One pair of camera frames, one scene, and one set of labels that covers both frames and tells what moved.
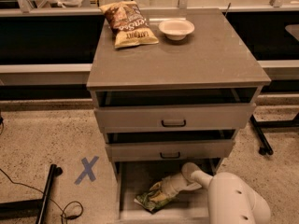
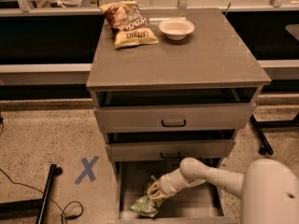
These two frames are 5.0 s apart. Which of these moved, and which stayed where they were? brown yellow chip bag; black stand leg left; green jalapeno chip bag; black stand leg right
Moved: green jalapeno chip bag
Stayed: black stand leg right; black stand leg left; brown yellow chip bag
